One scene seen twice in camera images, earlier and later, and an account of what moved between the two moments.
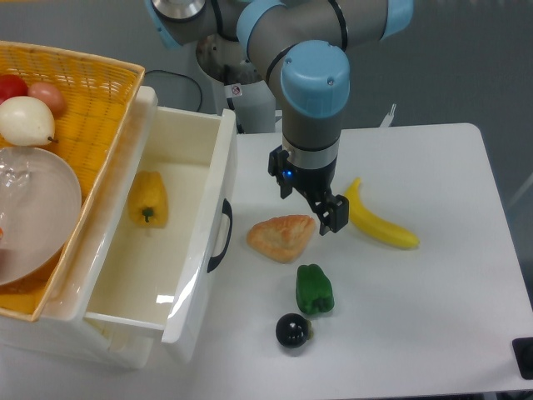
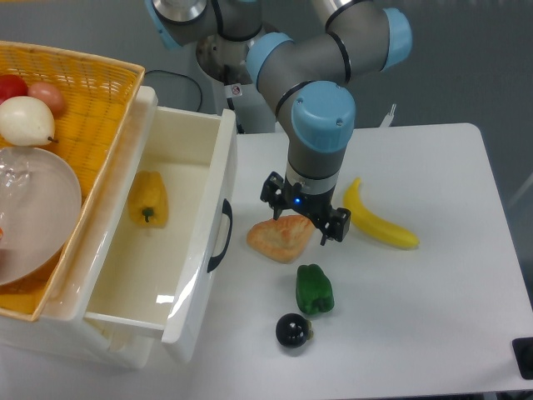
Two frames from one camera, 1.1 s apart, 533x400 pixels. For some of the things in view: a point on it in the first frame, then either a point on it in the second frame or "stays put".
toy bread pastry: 281,238 stays put
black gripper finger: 277,167 -> 273,192
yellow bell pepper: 148,205 stays put
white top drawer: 166,259 stays put
